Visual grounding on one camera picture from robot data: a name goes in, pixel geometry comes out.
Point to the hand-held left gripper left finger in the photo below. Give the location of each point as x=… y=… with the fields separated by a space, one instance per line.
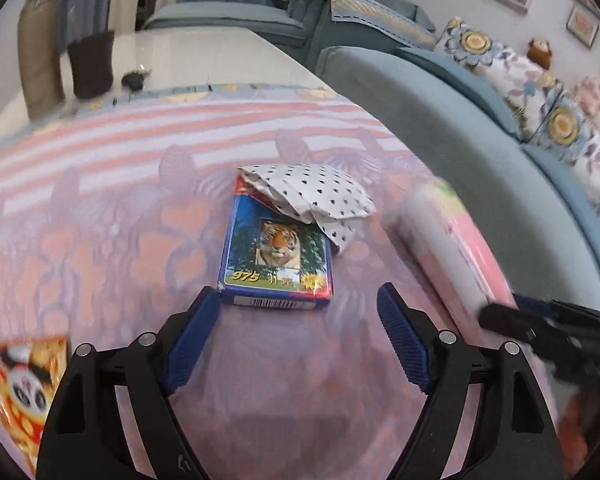
x=190 y=345

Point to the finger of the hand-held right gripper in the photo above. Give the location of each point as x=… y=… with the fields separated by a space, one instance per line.
x=575 y=317
x=570 y=355

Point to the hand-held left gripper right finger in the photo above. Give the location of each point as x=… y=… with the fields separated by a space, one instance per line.
x=405 y=340

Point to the pink plastic bottle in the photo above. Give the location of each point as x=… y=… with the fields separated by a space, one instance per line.
x=455 y=260

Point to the blue tiger card box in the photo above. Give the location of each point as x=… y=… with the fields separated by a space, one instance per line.
x=275 y=260

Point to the blue cushion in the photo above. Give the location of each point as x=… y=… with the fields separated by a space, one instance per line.
x=570 y=180
x=460 y=85

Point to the pink patterned tablecloth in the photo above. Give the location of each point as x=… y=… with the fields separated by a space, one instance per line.
x=130 y=210

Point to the red snack packet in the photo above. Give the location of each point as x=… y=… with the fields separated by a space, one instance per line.
x=25 y=390

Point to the white polka dot wrapper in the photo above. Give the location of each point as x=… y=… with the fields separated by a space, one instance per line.
x=320 y=190

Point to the pink pig plush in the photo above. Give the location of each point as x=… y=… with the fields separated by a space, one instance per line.
x=590 y=95

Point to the blue-grey sofa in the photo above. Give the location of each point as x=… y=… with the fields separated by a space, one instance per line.
x=430 y=110

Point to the floral sofa cover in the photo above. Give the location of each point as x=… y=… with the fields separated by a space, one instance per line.
x=510 y=75

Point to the brown monkey plush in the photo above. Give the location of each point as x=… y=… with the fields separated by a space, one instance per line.
x=539 y=52

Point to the black keys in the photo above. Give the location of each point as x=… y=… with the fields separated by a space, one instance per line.
x=132 y=81

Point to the dark brown cup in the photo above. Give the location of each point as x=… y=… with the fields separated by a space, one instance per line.
x=91 y=67

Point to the tan thermos flask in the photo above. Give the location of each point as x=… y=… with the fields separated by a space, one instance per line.
x=40 y=60

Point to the blue armrest cover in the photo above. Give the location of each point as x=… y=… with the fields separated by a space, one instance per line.
x=360 y=10

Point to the crown picture frame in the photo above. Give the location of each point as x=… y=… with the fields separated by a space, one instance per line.
x=582 y=26

